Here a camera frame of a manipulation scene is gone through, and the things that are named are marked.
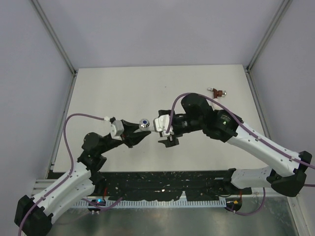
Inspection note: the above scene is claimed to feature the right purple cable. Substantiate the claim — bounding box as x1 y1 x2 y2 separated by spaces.
165 92 315 170

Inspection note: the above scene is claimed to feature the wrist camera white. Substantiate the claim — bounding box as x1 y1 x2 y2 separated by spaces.
153 115 174 137
104 117 124 141

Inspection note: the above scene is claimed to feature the white slotted cable duct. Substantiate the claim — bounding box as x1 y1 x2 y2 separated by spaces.
76 199 227 207

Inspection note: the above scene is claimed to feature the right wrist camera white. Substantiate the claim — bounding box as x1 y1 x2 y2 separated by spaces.
153 115 174 137

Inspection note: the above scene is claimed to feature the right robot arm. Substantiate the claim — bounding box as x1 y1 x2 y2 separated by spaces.
154 93 312 197

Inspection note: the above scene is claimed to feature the white water faucet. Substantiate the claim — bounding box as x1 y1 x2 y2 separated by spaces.
139 118 155 133

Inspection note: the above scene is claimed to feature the left aluminium frame post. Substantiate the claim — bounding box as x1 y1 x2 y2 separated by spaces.
31 0 78 77

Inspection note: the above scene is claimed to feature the purple cable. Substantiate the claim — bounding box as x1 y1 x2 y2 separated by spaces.
165 92 315 170
17 113 110 236

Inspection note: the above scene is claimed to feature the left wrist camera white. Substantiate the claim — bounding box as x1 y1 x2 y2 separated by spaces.
104 117 124 141

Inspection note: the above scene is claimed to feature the aluminium frame post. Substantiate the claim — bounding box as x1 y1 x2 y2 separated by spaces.
245 0 292 73
31 0 78 77

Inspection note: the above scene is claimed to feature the right aluminium frame post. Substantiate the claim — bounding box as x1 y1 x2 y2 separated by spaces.
245 0 292 73

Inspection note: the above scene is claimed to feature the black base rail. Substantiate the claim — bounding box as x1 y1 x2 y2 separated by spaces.
92 170 252 202

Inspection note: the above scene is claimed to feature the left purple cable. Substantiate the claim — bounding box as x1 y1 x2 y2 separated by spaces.
17 113 110 236

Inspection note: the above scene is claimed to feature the red faucet with elbow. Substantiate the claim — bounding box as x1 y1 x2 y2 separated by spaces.
207 88 226 99

